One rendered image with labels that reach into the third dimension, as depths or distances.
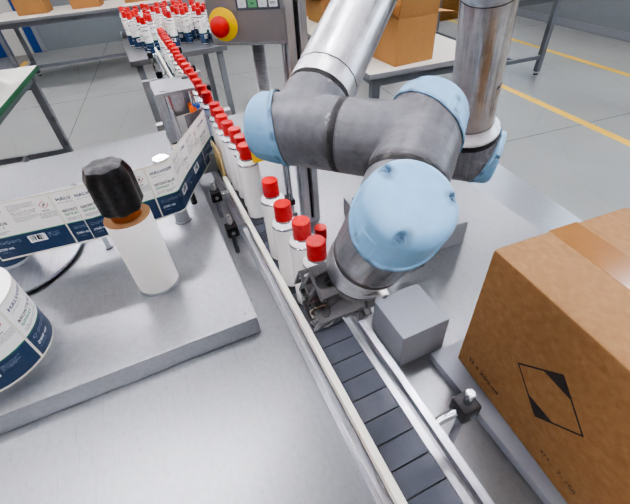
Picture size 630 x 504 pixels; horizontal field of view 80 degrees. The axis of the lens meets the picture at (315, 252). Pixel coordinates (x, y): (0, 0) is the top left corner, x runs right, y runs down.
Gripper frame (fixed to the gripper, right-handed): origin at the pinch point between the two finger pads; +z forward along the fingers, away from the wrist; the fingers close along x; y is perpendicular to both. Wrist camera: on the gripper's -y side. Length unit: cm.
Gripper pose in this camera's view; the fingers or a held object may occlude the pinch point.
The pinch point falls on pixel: (338, 302)
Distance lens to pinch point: 60.6
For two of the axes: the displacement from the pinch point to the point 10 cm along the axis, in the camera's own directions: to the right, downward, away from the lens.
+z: -1.5, 3.5, 9.2
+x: 3.9, 8.8, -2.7
